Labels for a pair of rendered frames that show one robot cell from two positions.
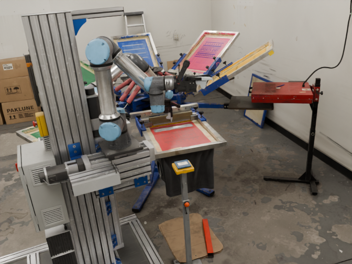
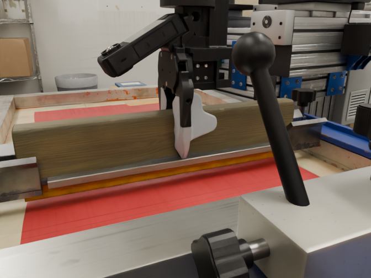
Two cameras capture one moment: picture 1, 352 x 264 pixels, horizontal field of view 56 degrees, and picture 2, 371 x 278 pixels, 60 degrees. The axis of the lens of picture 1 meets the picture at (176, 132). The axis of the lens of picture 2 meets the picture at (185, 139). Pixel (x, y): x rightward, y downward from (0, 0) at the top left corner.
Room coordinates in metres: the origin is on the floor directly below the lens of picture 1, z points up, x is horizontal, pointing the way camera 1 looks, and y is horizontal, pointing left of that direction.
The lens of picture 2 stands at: (3.29, -0.01, 1.17)
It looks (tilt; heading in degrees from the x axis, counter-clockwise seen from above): 19 degrees down; 171
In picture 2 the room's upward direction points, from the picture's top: straight up
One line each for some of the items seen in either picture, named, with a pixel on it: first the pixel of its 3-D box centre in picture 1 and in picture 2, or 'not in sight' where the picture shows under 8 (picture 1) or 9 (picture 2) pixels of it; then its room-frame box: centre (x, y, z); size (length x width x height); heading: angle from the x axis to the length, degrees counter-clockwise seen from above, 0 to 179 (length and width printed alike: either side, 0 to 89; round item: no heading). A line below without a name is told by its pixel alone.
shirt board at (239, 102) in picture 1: (210, 104); not in sight; (3.48, -0.40, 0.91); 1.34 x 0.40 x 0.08; 74
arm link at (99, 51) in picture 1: (106, 90); not in sight; (1.71, 0.35, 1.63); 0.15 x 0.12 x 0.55; 177
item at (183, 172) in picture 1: (186, 219); not in sight; (2.07, -0.03, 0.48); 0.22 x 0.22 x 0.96; 14
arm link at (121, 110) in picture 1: (116, 119); not in sight; (1.83, 0.35, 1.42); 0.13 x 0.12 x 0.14; 177
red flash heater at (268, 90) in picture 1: (282, 92); not in sight; (3.28, -1.12, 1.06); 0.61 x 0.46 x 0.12; 74
